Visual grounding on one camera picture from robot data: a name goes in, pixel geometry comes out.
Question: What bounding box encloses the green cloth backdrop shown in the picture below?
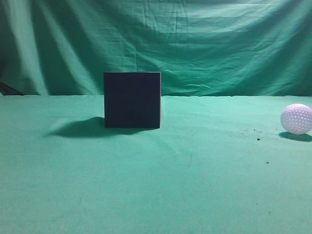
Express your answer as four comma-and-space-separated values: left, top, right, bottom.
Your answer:
0, 0, 312, 96

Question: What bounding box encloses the dark blue cube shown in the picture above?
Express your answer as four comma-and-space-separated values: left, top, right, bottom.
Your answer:
103, 72, 161, 129

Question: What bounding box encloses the white dimpled golf ball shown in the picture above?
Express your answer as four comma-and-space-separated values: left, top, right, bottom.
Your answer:
280, 103, 312, 135

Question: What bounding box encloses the green table cloth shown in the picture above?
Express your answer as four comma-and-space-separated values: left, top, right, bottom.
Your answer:
0, 96, 312, 234

